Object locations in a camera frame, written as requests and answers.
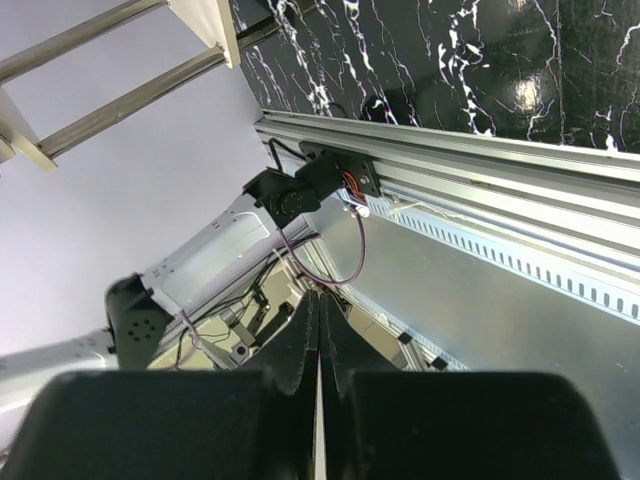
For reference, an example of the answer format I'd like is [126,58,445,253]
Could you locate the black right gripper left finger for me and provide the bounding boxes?
[4,292,318,479]

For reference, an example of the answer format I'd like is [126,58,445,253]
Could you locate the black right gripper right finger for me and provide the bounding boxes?
[319,294,619,479]

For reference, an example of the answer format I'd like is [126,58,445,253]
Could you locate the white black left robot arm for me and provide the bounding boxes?
[1,147,346,413]

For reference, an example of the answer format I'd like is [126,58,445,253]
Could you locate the white two-tier shelf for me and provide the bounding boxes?
[1,1,240,171]

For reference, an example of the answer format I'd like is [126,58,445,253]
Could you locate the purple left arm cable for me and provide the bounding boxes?
[174,214,366,351]

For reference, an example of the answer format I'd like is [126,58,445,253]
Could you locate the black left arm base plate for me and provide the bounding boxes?
[296,141,381,197]

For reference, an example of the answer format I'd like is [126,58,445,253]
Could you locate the aluminium rail frame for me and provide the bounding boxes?
[255,112,639,379]

